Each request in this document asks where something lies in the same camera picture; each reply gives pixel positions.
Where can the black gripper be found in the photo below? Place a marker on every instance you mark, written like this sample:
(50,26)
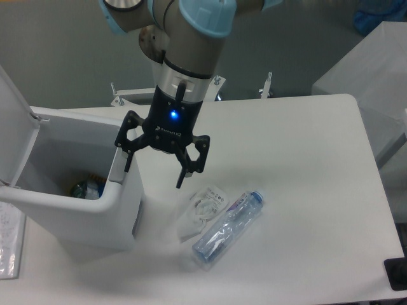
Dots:
(173,127)

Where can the white plastic trash can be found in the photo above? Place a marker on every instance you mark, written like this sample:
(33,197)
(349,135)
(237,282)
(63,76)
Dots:
(64,171)

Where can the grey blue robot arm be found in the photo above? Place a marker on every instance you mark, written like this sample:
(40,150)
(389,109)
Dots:
(195,32)

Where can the trash inside can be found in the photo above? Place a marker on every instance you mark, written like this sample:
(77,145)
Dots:
(91,188)

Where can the packaged white face mask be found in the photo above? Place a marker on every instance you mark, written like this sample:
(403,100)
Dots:
(203,205)

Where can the clear plastic water bottle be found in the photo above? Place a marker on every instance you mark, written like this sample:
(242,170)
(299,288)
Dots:
(228,228)

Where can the white side table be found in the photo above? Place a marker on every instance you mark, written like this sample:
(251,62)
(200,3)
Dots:
(374,73)

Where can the blue plastic bag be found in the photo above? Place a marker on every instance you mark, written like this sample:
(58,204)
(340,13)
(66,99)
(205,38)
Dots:
(370,14)

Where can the black device at edge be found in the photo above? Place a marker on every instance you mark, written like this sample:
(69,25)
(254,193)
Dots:
(396,273)

